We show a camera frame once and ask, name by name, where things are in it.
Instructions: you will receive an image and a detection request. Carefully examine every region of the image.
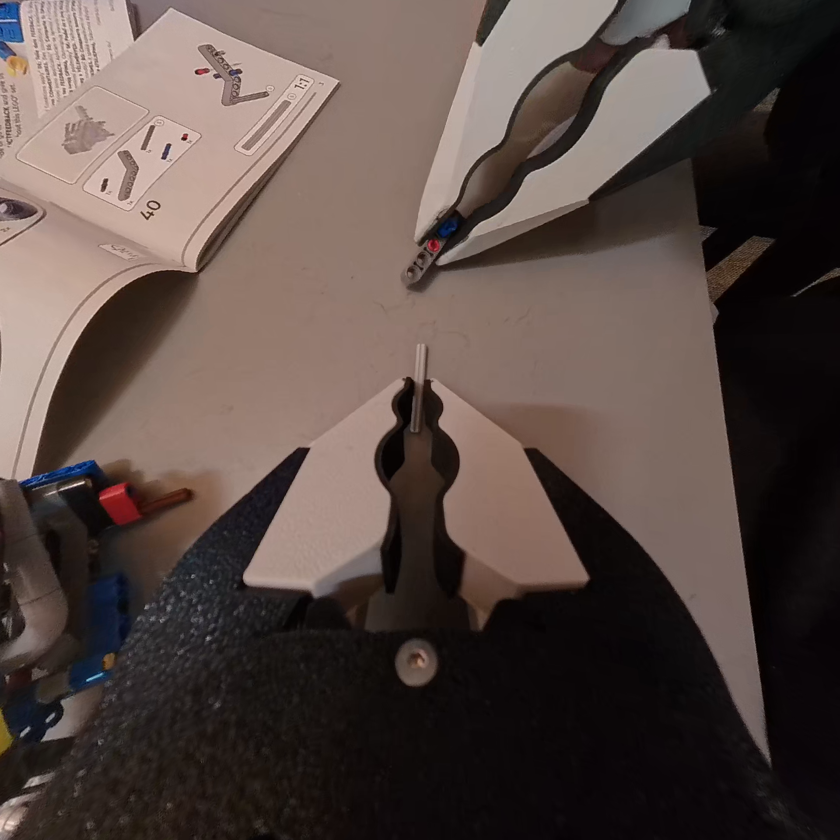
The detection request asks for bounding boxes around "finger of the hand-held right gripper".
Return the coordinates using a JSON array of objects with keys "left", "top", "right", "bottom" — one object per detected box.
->
[
  {"left": 413, "top": 0, "right": 622, "bottom": 242},
  {"left": 435, "top": 46, "right": 714, "bottom": 268}
]

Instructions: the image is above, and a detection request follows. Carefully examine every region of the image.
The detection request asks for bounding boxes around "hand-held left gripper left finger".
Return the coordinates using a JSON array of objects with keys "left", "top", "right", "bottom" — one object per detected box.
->
[{"left": 241, "top": 377, "right": 417, "bottom": 598}]

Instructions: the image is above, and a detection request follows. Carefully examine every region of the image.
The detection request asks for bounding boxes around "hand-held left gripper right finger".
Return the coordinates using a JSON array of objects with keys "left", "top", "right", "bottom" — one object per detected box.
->
[{"left": 427, "top": 379, "right": 591, "bottom": 601}]

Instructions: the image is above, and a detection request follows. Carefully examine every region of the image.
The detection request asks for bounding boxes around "grey lego axle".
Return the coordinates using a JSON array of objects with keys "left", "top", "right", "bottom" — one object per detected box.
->
[{"left": 413, "top": 344, "right": 430, "bottom": 434}]

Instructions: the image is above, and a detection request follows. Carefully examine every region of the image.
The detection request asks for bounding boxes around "grey bent lego beam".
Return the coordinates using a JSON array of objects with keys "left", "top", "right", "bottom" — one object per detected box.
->
[{"left": 400, "top": 209, "right": 464, "bottom": 291}]

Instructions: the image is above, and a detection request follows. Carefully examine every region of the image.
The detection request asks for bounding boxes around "partly built lego model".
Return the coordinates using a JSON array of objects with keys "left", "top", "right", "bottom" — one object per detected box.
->
[{"left": 0, "top": 459, "right": 195, "bottom": 762}]

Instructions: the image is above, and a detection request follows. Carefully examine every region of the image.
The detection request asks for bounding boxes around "lego instruction booklet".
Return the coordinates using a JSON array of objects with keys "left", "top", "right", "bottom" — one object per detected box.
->
[{"left": 0, "top": 0, "right": 341, "bottom": 481}]

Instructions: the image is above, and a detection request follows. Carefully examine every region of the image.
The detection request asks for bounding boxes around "person's black clothing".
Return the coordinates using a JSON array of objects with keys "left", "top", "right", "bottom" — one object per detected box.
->
[{"left": 689, "top": 0, "right": 840, "bottom": 840}]

